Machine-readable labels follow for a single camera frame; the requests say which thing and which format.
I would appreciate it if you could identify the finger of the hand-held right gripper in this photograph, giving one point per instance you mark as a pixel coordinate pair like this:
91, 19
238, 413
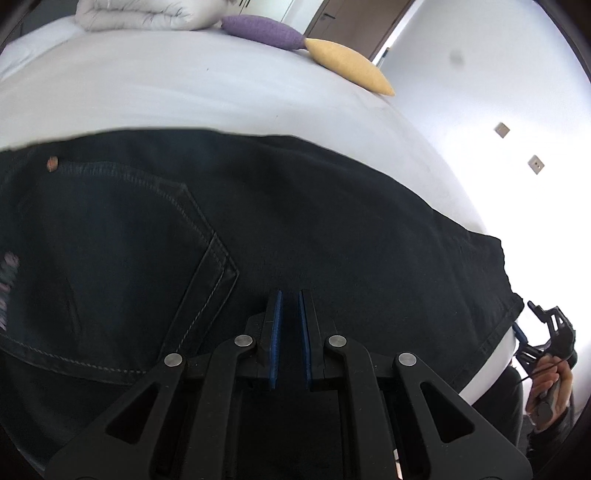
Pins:
561, 330
524, 344

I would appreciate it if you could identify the person's leg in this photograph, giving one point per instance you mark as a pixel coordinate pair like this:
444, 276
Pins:
501, 415

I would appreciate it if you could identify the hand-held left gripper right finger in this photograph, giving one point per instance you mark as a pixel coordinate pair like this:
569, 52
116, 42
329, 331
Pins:
304, 341

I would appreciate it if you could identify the beige wall socket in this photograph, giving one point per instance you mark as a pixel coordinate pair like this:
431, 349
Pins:
502, 129
535, 163

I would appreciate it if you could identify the white wardrobe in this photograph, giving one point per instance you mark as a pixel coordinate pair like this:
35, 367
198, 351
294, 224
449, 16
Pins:
272, 9

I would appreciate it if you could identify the bed with white sheet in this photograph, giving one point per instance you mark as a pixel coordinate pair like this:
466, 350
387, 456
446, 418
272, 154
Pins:
184, 83

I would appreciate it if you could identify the black denim pants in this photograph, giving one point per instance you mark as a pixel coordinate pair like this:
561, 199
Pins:
323, 207

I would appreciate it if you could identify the folded beige duvet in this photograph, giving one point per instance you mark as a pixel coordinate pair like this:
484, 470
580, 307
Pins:
138, 14

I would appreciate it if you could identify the person's right forearm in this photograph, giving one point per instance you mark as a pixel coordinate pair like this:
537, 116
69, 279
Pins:
551, 441

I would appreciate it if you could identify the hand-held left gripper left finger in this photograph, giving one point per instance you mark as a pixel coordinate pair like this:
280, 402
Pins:
276, 341

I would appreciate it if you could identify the brown door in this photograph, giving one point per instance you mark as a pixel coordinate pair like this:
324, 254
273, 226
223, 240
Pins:
351, 23

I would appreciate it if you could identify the person's right hand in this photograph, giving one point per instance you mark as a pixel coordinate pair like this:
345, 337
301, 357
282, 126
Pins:
561, 383

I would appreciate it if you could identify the yellow pillow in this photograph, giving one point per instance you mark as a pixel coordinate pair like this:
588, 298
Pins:
351, 64

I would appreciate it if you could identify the purple pillow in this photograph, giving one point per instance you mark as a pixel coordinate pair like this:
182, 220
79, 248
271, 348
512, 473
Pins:
268, 31

